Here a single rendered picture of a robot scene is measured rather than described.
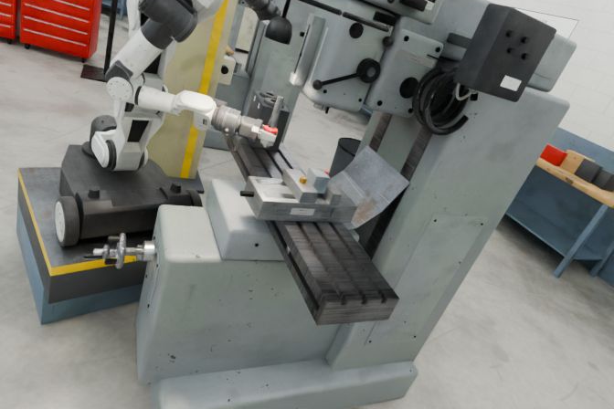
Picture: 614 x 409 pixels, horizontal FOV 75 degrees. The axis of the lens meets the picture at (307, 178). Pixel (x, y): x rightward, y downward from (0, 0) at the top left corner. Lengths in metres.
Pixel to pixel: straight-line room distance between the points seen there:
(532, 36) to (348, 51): 0.48
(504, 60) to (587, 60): 4.58
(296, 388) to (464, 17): 1.50
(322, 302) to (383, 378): 1.08
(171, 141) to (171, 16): 1.96
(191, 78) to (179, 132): 0.43
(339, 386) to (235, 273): 0.78
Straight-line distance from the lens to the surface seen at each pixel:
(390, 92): 1.32
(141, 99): 1.43
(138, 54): 1.37
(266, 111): 1.66
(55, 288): 1.90
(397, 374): 2.13
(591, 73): 5.70
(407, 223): 1.51
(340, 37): 1.21
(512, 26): 1.18
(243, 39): 9.75
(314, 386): 1.87
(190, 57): 2.98
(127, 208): 1.84
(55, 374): 2.00
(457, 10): 1.40
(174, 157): 3.24
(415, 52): 1.33
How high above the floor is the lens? 1.59
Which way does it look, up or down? 23 degrees down
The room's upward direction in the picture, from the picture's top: 20 degrees clockwise
